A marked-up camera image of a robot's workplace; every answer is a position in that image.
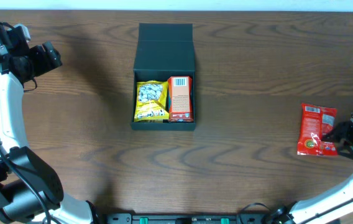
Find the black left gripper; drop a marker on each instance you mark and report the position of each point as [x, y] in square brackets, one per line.
[43, 66]

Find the red snack pouch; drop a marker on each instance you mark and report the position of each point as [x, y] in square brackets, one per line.
[316, 122]

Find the yellow Hacks candy bag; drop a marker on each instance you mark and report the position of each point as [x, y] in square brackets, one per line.
[151, 101]

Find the dark green gift box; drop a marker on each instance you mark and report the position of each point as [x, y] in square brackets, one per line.
[164, 51]

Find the red orange snack box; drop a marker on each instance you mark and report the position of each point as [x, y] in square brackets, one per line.
[180, 101]

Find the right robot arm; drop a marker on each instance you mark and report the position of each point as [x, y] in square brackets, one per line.
[333, 203]

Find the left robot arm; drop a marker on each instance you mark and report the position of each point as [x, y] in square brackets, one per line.
[30, 190]

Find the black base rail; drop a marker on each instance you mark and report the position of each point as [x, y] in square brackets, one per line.
[242, 218]

